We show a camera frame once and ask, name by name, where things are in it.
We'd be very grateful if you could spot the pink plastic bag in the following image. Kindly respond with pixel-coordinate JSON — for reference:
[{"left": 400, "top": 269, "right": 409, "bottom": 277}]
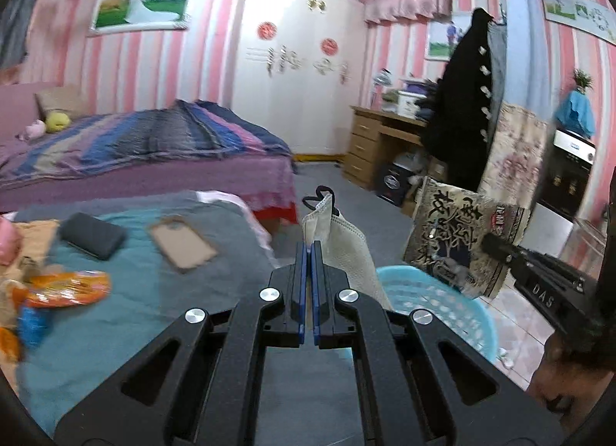
[{"left": 0, "top": 217, "right": 20, "bottom": 264}]

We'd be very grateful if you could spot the beige pillow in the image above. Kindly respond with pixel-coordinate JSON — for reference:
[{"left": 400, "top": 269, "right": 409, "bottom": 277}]
[{"left": 36, "top": 86, "right": 92, "bottom": 120}]

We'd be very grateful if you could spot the light blue plastic basket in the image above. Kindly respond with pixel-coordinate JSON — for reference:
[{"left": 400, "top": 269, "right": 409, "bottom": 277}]
[{"left": 337, "top": 264, "right": 498, "bottom": 370}]

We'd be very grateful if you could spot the blue cloth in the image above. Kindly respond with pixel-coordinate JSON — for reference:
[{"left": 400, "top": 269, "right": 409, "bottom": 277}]
[{"left": 553, "top": 89, "right": 598, "bottom": 139}]

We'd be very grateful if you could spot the yellow plush toy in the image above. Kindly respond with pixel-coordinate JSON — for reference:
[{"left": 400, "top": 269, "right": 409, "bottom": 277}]
[{"left": 45, "top": 109, "right": 72, "bottom": 133}]

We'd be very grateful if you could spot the black box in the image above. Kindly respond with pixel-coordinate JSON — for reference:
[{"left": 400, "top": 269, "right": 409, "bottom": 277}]
[{"left": 375, "top": 162, "right": 415, "bottom": 206}]

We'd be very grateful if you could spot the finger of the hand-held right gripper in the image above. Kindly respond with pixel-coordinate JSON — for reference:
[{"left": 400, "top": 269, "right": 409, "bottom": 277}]
[{"left": 481, "top": 233, "right": 529, "bottom": 262}]

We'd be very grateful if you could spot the water dispenser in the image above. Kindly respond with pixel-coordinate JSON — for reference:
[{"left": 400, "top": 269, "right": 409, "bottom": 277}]
[{"left": 536, "top": 129, "right": 598, "bottom": 220}]

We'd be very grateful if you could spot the purple bed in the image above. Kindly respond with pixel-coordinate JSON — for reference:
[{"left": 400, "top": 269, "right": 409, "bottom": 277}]
[{"left": 0, "top": 83, "right": 299, "bottom": 226}]

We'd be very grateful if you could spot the orange snack wrapper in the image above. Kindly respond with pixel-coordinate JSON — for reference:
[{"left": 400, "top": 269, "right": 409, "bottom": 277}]
[{"left": 22, "top": 270, "right": 112, "bottom": 308}]

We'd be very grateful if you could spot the teal blanket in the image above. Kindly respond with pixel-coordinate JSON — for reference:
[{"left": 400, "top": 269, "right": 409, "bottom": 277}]
[{"left": 14, "top": 208, "right": 290, "bottom": 434}]

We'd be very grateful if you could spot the white plastic bag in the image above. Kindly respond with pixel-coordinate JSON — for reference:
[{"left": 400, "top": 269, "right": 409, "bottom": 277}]
[{"left": 392, "top": 150, "right": 429, "bottom": 174}]

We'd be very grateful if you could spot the blue wrapper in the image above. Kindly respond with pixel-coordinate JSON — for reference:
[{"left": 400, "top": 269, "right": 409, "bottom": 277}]
[{"left": 18, "top": 306, "right": 51, "bottom": 348}]

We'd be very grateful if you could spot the white tote bag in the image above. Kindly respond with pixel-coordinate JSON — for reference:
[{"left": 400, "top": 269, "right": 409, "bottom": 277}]
[{"left": 301, "top": 185, "right": 394, "bottom": 312}]

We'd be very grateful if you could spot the person's right hand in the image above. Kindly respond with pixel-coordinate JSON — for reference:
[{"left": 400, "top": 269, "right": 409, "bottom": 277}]
[{"left": 529, "top": 331, "right": 613, "bottom": 428}]

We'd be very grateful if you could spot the framed wedding picture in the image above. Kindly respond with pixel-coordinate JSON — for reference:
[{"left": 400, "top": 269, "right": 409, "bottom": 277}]
[{"left": 88, "top": 0, "right": 199, "bottom": 37}]

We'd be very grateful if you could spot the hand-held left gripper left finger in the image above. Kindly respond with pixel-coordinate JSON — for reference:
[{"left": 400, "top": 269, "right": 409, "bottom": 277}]
[{"left": 54, "top": 241, "right": 309, "bottom": 446}]

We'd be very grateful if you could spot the black and beige printed bag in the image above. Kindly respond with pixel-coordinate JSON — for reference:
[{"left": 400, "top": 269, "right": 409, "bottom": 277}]
[{"left": 403, "top": 177, "right": 531, "bottom": 300}]

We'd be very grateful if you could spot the small orange wrapper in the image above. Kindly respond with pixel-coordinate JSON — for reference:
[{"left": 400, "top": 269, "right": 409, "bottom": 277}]
[{"left": 0, "top": 326, "right": 22, "bottom": 362}]

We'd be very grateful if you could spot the brown phone case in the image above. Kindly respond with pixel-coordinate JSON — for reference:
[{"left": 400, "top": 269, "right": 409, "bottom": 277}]
[{"left": 148, "top": 216, "right": 219, "bottom": 274}]

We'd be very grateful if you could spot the white storage box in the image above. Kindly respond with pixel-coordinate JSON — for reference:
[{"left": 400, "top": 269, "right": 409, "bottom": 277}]
[{"left": 395, "top": 89, "right": 429, "bottom": 117}]

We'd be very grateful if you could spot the wall poster with clock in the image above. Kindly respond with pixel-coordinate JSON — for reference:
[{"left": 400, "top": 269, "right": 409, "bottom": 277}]
[{"left": 540, "top": 0, "right": 616, "bottom": 45}]

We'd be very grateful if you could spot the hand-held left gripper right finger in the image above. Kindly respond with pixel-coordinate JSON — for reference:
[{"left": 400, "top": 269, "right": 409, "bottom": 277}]
[{"left": 313, "top": 241, "right": 564, "bottom": 446}]

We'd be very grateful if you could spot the wooden desk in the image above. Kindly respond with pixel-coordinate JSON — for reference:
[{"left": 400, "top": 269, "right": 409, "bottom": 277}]
[{"left": 344, "top": 105, "right": 434, "bottom": 192}]

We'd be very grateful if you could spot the grey blanket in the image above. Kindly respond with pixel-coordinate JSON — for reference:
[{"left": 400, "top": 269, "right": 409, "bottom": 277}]
[{"left": 14, "top": 190, "right": 275, "bottom": 274}]

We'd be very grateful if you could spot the striped plaid blanket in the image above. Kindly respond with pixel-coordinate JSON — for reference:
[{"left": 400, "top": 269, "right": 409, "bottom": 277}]
[{"left": 0, "top": 100, "right": 294, "bottom": 187}]

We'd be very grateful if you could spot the blue curtain with floral hem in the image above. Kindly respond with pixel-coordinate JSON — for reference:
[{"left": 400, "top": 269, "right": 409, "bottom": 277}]
[{"left": 476, "top": 0, "right": 555, "bottom": 211}]

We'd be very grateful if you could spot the grey hanging garment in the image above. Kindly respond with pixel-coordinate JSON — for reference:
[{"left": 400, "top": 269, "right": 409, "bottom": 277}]
[{"left": 487, "top": 23, "right": 509, "bottom": 139}]

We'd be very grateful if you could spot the small framed picture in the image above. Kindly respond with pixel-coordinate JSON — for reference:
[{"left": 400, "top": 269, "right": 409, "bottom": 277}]
[{"left": 426, "top": 18, "right": 470, "bottom": 62}]

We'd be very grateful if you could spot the white wardrobe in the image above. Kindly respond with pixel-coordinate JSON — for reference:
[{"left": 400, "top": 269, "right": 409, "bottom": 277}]
[{"left": 231, "top": 0, "right": 369, "bottom": 155}]

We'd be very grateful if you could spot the black coat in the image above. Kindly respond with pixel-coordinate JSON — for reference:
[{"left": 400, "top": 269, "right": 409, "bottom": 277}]
[{"left": 421, "top": 7, "right": 496, "bottom": 194}]

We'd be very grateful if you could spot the pink plush toy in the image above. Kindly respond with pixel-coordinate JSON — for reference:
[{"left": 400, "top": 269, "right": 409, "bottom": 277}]
[{"left": 18, "top": 119, "right": 46, "bottom": 141}]

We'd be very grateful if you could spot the black phone case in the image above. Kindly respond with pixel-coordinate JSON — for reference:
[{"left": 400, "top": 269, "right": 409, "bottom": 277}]
[{"left": 58, "top": 212, "right": 128, "bottom": 260}]

